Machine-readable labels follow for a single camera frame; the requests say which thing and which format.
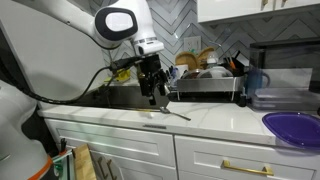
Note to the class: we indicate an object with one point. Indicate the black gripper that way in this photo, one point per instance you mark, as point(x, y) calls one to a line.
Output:
point(150, 68)

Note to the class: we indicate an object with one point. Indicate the silver spoon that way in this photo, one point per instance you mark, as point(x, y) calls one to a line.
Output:
point(166, 111)

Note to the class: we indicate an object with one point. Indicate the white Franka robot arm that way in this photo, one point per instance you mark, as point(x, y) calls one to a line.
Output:
point(66, 16)

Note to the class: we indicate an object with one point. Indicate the gold spring faucet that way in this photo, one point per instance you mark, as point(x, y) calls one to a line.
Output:
point(142, 78)

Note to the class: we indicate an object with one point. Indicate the white mug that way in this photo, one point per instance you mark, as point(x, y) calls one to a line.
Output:
point(182, 71)

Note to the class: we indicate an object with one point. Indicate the metal bowl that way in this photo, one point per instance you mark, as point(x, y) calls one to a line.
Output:
point(193, 74)

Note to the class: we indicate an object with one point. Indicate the gray metal label plate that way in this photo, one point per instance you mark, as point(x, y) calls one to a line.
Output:
point(154, 127)

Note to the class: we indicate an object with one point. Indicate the round wooden board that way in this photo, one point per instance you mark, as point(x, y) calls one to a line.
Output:
point(186, 60)

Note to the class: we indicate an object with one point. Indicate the stainless steel sink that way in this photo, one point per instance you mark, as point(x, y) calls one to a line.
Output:
point(113, 98)

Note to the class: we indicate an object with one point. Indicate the stainless dish rack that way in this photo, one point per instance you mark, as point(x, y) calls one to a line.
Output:
point(206, 85)

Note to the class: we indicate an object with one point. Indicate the clear baby bottle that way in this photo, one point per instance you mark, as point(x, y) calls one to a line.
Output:
point(212, 60)

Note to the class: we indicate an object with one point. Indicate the white base cabinet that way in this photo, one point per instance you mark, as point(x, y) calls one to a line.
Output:
point(133, 146)

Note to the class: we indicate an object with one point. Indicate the white bowl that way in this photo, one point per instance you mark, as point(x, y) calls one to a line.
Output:
point(220, 72)

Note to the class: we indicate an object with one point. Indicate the black caddy with orange tools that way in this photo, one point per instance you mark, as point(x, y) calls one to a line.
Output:
point(235, 68)

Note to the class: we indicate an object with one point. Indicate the small black bottle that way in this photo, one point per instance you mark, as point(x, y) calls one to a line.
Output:
point(242, 99)

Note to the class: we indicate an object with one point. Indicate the blue plastic pitcher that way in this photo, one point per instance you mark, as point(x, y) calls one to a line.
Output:
point(255, 81)

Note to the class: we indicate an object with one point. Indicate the light wooden board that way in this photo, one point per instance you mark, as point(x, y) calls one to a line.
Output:
point(83, 165)

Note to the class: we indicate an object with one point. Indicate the black orange clamp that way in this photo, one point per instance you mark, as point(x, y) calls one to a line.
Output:
point(63, 146)

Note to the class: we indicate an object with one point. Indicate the green tinted glass box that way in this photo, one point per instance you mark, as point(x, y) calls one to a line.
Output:
point(63, 166)

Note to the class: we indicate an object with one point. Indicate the clear stacked plastic containers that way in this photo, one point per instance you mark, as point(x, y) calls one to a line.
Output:
point(283, 100)

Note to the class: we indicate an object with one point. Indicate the dark clear storage bin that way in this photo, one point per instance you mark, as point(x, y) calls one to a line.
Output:
point(283, 56)

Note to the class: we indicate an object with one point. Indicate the purple plastic bowl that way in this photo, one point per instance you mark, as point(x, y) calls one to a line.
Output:
point(293, 128)

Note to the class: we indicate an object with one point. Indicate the white wall outlet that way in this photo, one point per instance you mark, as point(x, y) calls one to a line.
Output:
point(192, 44)

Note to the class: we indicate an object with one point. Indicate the white wall cabinet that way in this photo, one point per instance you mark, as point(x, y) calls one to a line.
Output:
point(233, 8)

